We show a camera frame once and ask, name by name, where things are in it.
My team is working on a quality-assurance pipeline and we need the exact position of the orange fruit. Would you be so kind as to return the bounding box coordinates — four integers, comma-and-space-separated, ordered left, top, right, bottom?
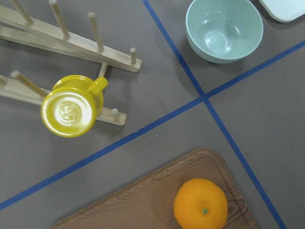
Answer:
173, 178, 228, 229

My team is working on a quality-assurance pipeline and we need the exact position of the cream bear tray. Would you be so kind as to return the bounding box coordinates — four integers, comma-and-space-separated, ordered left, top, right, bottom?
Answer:
259, 0, 305, 23

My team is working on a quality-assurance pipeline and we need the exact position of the yellow mug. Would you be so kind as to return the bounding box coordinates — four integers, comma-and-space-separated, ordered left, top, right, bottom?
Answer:
41, 75, 108, 137

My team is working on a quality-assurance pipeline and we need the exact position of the wooden cutting board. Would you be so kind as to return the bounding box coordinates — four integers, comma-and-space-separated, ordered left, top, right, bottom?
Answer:
53, 148, 258, 229

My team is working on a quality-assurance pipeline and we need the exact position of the mint green bowl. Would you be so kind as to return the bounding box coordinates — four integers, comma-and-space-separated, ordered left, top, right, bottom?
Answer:
185, 0, 264, 63

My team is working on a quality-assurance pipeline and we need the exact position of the wooden peg drying rack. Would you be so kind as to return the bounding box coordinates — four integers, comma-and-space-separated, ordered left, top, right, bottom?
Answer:
0, 0, 142, 126

